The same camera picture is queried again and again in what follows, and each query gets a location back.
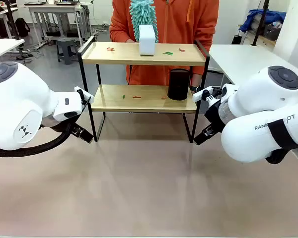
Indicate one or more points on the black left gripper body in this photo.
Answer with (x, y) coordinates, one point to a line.
(74, 130)

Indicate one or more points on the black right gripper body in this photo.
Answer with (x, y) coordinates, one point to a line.
(214, 116)

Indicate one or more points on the white box speaker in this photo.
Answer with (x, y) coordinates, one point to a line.
(147, 41)

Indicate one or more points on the teal microfiber duster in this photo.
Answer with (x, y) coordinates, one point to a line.
(142, 12)

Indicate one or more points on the person left forearm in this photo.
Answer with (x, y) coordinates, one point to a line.
(196, 80)

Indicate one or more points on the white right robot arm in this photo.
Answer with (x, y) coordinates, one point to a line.
(260, 109)

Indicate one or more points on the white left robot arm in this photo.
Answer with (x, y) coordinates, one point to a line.
(17, 99)

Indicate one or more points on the black smartwatch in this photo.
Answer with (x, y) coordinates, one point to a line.
(195, 88)

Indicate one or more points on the black cylinder container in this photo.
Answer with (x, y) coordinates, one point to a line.
(178, 84)

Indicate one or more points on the large white table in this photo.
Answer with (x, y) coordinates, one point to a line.
(238, 62)

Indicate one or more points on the grey plastic stool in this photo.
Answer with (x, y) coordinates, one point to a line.
(65, 48)

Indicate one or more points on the orange hoodie torso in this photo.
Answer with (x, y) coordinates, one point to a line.
(183, 22)

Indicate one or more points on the grey storage crate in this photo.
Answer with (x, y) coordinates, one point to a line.
(272, 31)

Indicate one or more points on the black tripod pole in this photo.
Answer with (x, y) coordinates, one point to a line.
(262, 22)
(12, 19)

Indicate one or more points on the blue cloth pile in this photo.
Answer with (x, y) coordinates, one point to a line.
(260, 18)

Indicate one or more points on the white side table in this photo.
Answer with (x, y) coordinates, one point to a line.
(2, 47)

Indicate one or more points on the black backpack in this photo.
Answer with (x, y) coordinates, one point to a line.
(22, 27)

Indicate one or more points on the white background desk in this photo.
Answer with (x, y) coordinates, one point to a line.
(52, 11)

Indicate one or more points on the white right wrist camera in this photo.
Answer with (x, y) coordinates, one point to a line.
(201, 94)

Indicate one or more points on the wooden two-tier metal-frame shelf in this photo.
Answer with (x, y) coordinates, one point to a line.
(141, 99)

